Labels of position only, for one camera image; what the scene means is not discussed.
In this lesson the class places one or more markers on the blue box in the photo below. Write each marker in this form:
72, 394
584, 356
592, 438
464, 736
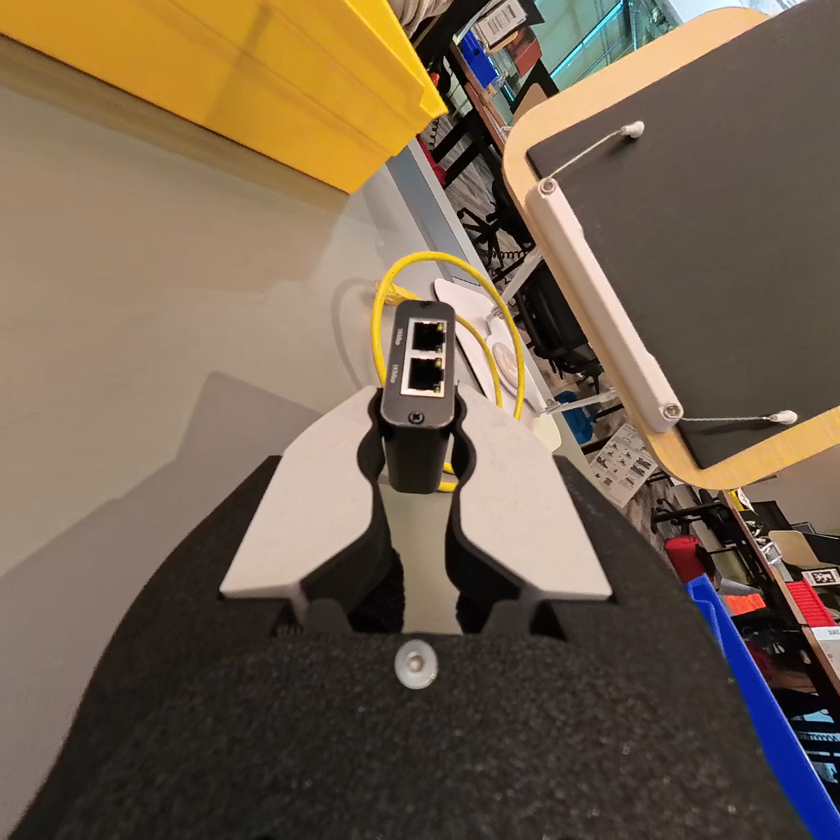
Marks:
581, 420

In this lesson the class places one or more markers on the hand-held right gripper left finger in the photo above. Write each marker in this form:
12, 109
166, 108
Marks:
302, 518

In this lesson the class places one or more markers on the blue plastic bin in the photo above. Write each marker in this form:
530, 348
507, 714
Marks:
754, 689

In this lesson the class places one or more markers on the black ethernet port adapter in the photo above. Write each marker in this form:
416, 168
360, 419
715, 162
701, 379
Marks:
420, 407

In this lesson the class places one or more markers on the red bag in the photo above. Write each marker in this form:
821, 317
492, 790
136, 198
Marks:
682, 558

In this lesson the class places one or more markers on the printed paper leaflet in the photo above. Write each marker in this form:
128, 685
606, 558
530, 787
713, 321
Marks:
623, 463

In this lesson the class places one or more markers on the yellow plastic bin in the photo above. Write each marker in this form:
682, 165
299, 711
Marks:
229, 65

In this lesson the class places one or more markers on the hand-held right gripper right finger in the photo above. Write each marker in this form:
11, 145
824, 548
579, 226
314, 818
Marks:
531, 525

